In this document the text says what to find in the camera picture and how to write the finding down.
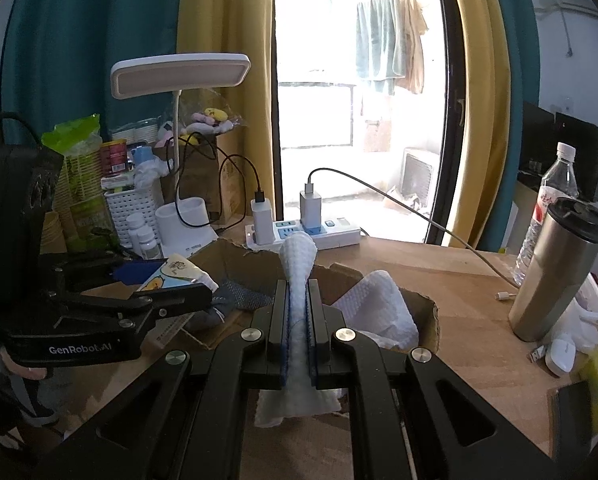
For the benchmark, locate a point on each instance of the red tin can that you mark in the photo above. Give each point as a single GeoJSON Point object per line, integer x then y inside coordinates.
{"type": "Point", "coordinates": [114, 158]}

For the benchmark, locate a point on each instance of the white pill bottle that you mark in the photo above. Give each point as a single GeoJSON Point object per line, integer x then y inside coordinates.
{"type": "Point", "coordinates": [135, 222]}
{"type": "Point", "coordinates": [150, 248]}

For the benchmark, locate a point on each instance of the white usb charger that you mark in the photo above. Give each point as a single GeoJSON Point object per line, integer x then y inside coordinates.
{"type": "Point", "coordinates": [310, 210]}
{"type": "Point", "coordinates": [263, 223]}

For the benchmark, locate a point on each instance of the bag of plush toys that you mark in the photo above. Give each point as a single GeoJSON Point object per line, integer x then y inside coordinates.
{"type": "Point", "coordinates": [201, 111]}

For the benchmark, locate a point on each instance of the green snack bag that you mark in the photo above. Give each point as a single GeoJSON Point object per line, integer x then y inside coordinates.
{"type": "Point", "coordinates": [79, 199]}

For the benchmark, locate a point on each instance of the dark grey knitted fabric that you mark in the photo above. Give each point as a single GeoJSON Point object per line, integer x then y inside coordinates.
{"type": "Point", "coordinates": [230, 296]}

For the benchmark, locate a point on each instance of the white computer mouse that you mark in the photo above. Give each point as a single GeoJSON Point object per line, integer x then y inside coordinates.
{"type": "Point", "coordinates": [560, 355]}

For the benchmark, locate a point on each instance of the stainless steel tumbler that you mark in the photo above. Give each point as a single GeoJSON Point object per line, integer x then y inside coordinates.
{"type": "Point", "coordinates": [562, 259]}

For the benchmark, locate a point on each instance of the white perforated plastic basket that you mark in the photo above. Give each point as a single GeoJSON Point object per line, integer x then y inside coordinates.
{"type": "Point", "coordinates": [121, 204]}

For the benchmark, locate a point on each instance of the clear plastic water bottle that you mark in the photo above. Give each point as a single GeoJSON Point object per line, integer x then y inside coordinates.
{"type": "Point", "coordinates": [559, 181]}

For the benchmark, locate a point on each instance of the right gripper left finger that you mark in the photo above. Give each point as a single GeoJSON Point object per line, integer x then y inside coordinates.
{"type": "Point", "coordinates": [183, 418]}

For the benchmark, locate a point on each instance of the white desk lamp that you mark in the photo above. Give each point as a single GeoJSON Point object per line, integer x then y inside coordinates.
{"type": "Point", "coordinates": [183, 224]}

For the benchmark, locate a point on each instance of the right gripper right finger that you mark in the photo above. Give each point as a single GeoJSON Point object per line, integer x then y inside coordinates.
{"type": "Point", "coordinates": [411, 415]}

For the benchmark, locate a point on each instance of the cartoon print pouch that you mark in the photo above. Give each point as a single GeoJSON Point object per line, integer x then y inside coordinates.
{"type": "Point", "coordinates": [178, 271]}

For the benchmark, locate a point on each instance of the brown cardboard box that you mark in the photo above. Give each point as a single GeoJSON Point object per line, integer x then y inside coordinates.
{"type": "Point", "coordinates": [261, 272]}

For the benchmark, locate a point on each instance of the white textured cloth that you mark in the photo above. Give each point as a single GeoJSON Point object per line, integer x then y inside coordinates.
{"type": "Point", "coordinates": [376, 308]}
{"type": "Point", "coordinates": [298, 397]}

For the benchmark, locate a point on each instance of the teal curtain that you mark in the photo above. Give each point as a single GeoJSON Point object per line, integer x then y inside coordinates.
{"type": "Point", "coordinates": [58, 54]}

